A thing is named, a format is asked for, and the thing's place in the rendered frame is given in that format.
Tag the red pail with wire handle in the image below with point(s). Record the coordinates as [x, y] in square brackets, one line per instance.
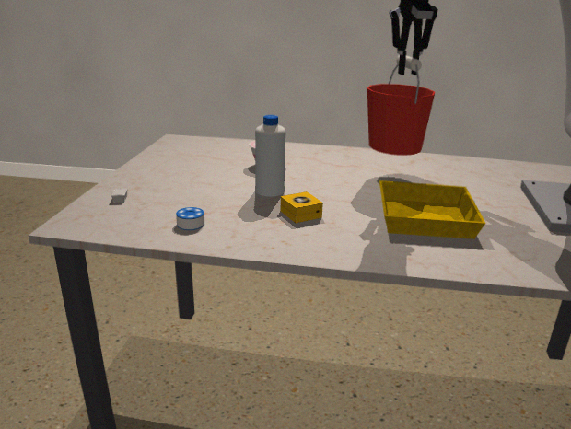
[397, 124]

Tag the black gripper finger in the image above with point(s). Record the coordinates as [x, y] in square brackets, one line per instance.
[420, 42]
[398, 43]

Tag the grey bottle with blue cap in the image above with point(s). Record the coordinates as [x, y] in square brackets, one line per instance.
[270, 154]

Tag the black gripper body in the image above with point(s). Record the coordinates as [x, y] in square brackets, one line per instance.
[405, 5]

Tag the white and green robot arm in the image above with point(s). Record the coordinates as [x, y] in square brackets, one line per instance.
[423, 10]

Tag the grey cylinder with blue top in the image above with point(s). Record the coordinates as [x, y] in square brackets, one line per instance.
[190, 218]

